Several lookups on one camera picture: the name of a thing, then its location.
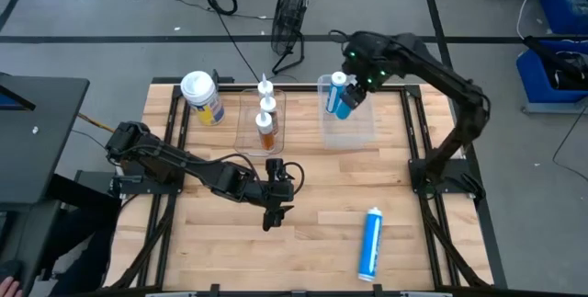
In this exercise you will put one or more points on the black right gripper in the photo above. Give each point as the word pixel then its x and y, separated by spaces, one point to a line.
pixel 373 78

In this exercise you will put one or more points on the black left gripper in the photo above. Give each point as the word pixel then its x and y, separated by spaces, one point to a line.
pixel 275 193

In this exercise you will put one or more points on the blue silicone sealant tube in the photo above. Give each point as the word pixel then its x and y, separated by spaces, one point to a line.
pixel 370 246
pixel 343 112
pixel 334 94

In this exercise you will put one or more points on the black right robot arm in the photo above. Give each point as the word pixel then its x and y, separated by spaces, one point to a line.
pixel 441 76

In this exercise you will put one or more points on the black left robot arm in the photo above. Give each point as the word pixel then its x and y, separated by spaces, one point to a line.
pixel 184 168

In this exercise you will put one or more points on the wide clear plastic bin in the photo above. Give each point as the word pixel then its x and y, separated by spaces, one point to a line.
pixel 349 131

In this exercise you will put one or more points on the narrow clear plastic bin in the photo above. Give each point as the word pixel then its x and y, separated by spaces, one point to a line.
pixel 250 136

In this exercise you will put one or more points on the black floor fan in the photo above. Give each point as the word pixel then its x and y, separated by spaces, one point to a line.
pixel 289 12

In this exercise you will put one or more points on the white-lidded yellow-blue canister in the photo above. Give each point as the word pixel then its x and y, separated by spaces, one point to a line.
pixel 202 97

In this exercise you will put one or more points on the blue plastic storage bin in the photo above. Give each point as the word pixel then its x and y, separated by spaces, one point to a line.
pixel 533 81
pixel 558 14

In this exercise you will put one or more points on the black metal stand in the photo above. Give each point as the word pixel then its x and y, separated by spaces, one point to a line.
pixel 87 200

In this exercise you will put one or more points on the person's hand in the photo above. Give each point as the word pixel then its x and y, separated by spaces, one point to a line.
pixel 8 288

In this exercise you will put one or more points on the black monitor with blue screen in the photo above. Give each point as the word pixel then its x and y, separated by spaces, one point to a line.
pixel 9 101

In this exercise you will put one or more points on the black aluminium table frame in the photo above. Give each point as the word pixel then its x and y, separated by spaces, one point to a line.
pixel 294 87

